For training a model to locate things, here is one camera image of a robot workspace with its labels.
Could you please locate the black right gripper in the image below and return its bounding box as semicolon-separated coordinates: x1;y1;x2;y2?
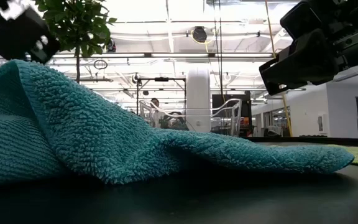
259;0;358;96

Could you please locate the teal microfiber towel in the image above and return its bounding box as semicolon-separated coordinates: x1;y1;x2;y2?
0;59;356;187

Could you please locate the clear plastic bin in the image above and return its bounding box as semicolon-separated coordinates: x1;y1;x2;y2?
139;98;242;138

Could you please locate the black monitor screen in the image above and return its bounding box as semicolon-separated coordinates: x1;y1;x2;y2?
211;91;253;138

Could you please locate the white round column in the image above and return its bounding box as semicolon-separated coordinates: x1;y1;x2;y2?
186;67;211;134

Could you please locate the person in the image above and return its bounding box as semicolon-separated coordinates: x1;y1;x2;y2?
149;97;168;128

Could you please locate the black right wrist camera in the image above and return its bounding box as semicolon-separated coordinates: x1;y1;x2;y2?
280;1;323;40

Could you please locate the yellow hanging cable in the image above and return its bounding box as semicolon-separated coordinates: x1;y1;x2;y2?
264;0;293;138

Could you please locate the black hanging cable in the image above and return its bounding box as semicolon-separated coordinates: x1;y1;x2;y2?
212;0;226;103

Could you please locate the black metal frame stand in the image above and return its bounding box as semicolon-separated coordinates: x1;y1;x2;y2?
136;77;187;116

